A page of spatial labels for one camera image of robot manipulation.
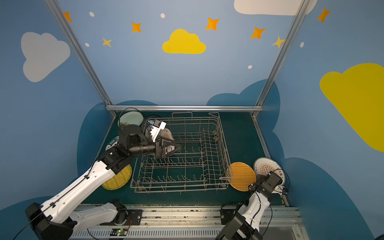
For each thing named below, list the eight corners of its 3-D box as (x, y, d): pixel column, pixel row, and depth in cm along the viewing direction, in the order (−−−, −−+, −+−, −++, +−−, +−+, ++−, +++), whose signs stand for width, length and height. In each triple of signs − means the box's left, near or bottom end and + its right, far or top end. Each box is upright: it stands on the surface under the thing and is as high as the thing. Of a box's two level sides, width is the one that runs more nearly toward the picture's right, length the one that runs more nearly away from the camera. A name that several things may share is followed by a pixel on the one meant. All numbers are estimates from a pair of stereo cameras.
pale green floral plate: (117, 127, 115) (116, 125, 112) (123, 113, 124) (122, 111, 122) (141, 127, 115) (140, 125, 112) (145, 114, 125) (144, 111, 122)
